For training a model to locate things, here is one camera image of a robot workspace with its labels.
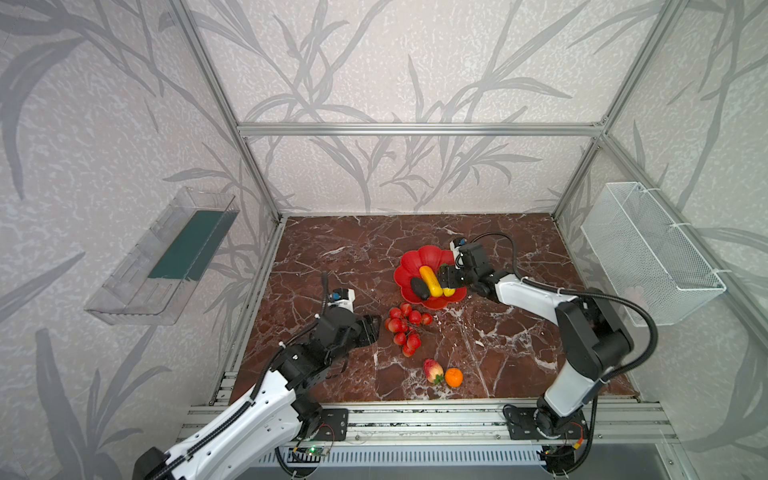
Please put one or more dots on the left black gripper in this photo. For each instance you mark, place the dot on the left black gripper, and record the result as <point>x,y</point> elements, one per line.
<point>365,329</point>

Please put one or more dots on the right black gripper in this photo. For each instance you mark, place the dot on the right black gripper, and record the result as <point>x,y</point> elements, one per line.
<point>452,274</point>

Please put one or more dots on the yellow fake squash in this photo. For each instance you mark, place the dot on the yellow fake squash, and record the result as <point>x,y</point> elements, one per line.
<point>429,276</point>

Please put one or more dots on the dark fake avocado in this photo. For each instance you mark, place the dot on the dark fake avocado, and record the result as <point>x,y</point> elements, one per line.
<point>420,288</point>

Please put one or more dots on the red fake cherry tomato bunch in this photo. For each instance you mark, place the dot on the red fake cherry tomato bunch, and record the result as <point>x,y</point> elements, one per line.
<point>406,324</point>

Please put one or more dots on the small fake orange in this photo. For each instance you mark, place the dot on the small fake orange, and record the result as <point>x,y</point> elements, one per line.
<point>453,377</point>

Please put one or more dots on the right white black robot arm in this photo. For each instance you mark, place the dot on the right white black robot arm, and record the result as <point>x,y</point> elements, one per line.
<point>592,335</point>

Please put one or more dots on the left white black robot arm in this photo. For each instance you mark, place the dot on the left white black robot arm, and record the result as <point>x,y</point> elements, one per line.
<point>277,409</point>

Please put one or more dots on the red flower-shaped fruit bowl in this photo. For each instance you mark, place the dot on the red flower-shaped fruit bowl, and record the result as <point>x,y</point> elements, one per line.
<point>409,266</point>

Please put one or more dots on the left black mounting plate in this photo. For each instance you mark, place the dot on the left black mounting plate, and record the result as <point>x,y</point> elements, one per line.
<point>332,425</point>

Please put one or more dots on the black mounting plate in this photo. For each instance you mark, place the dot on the black mounting plate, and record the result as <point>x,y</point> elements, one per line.
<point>332,425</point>
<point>528,423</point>

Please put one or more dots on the green circuit board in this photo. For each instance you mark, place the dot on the green circuit board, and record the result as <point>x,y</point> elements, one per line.
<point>310,454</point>

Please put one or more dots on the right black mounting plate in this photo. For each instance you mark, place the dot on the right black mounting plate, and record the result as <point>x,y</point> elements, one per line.
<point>528,423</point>

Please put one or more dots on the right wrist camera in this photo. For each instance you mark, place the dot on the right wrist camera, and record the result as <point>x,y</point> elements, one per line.
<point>456,244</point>

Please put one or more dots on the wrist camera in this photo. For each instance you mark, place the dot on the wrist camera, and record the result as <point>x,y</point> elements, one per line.
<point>342,298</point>
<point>456,244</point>

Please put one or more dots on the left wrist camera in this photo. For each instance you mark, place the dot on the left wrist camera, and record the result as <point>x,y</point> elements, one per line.
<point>342,298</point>

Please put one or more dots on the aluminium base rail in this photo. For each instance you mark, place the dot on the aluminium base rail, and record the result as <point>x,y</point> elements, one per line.
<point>480,422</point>

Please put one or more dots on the clear plastic wall bin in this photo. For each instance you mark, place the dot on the clear plastic wall bin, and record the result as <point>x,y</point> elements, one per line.
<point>153,284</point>

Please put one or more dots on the white wire mesh basket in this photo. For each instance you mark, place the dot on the white wire mesh basket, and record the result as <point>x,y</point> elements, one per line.
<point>646,256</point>

